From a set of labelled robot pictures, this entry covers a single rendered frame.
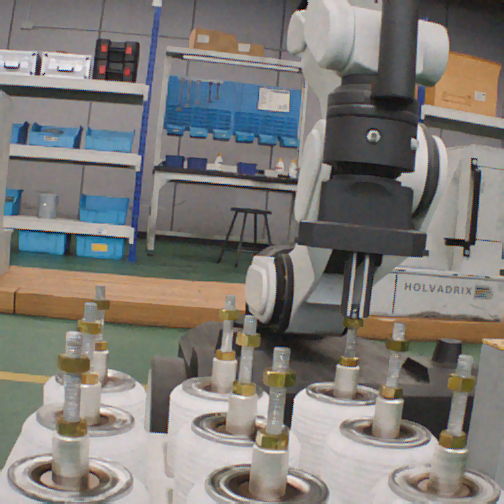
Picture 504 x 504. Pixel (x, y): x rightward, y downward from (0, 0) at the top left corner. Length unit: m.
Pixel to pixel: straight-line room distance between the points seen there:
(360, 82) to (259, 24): 8.66
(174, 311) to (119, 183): 6.47
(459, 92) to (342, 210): 5.27
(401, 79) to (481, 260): 2.33
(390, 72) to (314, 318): 0.67
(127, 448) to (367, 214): 0.30
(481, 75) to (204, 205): 4.31
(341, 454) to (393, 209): 0.23
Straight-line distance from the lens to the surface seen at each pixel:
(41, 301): 2.44
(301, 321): 1.19
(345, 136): 0.62
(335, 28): 0.63
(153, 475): 0.62
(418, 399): 1.02
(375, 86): 0.61
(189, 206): 8.84
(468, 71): 5.94
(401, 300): 2.69
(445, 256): 2.93
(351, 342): 0.65
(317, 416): 0.63
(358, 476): 0.53
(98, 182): 8.83
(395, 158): 0.61
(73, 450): 0.40
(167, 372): 0.96
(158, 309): 2.42
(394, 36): 0.61
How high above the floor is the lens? 0.41
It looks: 3 degrees down
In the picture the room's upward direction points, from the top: 5 degrees clockwise
